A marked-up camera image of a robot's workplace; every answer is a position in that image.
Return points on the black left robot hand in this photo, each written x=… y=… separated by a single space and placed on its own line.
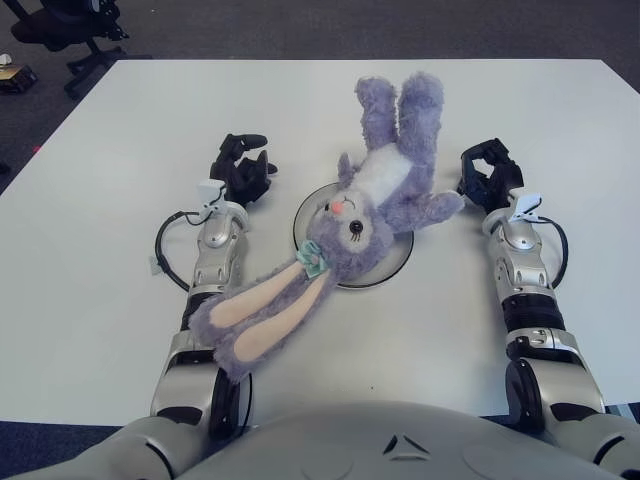
x=245 y=177

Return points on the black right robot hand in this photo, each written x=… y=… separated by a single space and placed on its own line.
x=500 y=175

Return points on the purple plush bunny doll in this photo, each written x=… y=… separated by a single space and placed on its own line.
x=365 y=235

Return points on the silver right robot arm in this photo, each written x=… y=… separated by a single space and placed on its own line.
x=520 y=260

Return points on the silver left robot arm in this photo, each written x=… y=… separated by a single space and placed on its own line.
x=215 y=250

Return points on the white plate black rim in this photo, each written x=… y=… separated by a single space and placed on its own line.
x=305 y=215

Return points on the black office chair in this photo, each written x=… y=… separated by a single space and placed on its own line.
x=47 y=35

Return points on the black yellow box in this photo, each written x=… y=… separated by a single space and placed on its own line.
x=16 y=80

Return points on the small white floor object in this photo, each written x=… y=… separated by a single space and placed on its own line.
x=6 y=60

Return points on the white table leg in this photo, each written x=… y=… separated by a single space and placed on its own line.
x=625 y=414

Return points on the silver robot torso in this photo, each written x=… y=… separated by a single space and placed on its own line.
x=320 y=440

